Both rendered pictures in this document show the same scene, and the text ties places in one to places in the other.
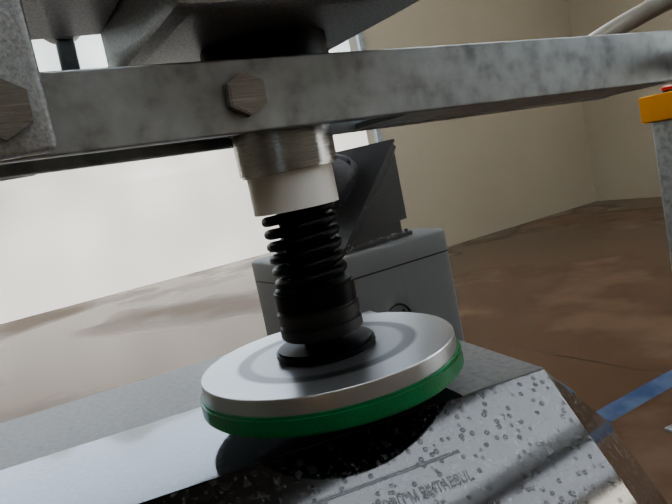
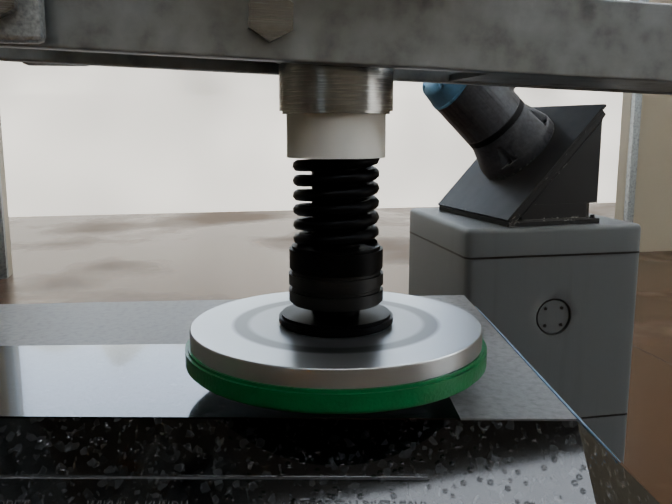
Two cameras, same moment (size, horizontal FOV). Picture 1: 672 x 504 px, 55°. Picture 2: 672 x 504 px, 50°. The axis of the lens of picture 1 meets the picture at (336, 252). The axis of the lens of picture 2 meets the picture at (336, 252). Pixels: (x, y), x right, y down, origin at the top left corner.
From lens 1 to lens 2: 0.14 m
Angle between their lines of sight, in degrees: 18
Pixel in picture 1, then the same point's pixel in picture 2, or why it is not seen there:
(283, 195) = (310, 139)
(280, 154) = (314, 92)
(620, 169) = not seen: outside the picture
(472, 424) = (457, 455)
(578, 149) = not seen: outside the picture
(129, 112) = (136, 15)
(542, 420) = (545, 479)
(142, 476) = (109, 392)
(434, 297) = (605, 303)
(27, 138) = (12, 24)
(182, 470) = (144, 399)
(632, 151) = not seen: outside the picture
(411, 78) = (493, 30)
